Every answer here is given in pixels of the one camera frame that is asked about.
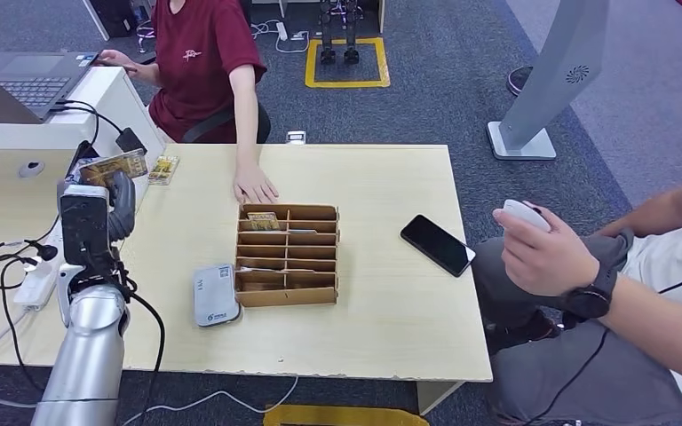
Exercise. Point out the person's right hand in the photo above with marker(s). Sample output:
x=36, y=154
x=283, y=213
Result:
x=120, y=60

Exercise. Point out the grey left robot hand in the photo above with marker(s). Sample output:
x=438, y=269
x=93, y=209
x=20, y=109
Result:
x=123, y=206

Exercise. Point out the person's left hand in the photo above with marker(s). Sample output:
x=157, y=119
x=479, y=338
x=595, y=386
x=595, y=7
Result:
x=547, y=261
x=256, y=187

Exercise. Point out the dark handheld phone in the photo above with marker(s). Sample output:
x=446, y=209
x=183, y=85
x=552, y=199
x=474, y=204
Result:
x=132, y=69

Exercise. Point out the patterned ID card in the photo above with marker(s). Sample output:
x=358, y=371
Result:
x=111, y=167

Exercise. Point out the white handheld remote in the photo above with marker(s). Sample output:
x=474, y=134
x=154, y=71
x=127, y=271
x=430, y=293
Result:
x=526, y=214

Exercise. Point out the brown slotted card organizer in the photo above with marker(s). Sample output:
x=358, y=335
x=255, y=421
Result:
x=285, y=297

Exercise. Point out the grey card reader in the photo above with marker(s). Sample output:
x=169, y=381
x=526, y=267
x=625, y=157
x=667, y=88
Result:
x=216, y=297

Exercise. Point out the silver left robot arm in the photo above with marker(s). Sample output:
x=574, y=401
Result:
x=88, y=353

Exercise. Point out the person's left forearm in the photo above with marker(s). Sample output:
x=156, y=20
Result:
x=245, y=117
x=659, y=329

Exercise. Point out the person's right forearm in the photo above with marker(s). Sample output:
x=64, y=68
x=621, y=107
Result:
x=151, y=73
x=659, y=211

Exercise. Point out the person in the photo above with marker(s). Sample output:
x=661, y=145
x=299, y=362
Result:
x=200, y=59
x=553, y=376

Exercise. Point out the pale card in organizer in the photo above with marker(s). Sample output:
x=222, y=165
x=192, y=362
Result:
x=258, y=270

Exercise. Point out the white counter riser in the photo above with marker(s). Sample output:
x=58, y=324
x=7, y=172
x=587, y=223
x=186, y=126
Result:
x=111, y=94

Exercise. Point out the patterned cards in organizer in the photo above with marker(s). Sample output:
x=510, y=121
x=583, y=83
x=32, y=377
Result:
x=263, y=221

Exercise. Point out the black cabinet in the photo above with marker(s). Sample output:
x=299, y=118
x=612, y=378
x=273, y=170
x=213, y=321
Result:
x=111, y=17

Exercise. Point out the stack of patterned cards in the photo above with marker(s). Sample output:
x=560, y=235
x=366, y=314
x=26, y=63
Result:
x=163, y=170

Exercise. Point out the black wristwatch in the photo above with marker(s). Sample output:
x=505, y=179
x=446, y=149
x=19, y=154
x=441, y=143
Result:
x=588, y=303

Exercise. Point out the silver floor socket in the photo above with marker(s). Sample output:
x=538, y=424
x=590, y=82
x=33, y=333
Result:
x=296, y=137

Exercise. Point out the black power adapter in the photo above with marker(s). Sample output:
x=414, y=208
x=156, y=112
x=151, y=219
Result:
x=130, y=141

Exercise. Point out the black tablet terminal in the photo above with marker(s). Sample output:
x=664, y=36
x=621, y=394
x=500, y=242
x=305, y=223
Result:
x=79, y=156

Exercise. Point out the dark grey laptop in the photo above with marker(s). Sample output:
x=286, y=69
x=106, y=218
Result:
x=29, y=88

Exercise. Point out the round grey desk grommet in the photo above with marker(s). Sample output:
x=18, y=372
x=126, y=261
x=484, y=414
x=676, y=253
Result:
x=31, y=169

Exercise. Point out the black smartphone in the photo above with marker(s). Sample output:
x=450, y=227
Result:
x=435, y=244

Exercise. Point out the long white power strip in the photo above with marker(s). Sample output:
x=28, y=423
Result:
x=35, y=288

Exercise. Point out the yellow floor tape square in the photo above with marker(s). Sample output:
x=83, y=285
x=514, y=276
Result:
x=347, y=83

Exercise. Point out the black robot legs stand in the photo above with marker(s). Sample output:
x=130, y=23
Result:
x=327, y=54

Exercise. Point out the small white power strip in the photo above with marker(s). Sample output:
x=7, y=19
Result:
x=282, y=30

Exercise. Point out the black round base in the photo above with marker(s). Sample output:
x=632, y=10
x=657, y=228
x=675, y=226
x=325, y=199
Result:
x=517, y=82

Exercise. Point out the grey kiosk stand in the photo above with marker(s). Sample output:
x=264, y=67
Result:
x=553, y=59

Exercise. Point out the wide yellow floor tape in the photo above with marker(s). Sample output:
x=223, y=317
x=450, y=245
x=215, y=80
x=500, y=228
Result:
x=341, y=417

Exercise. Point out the white desk frame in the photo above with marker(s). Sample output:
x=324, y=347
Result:
x=382, y=17

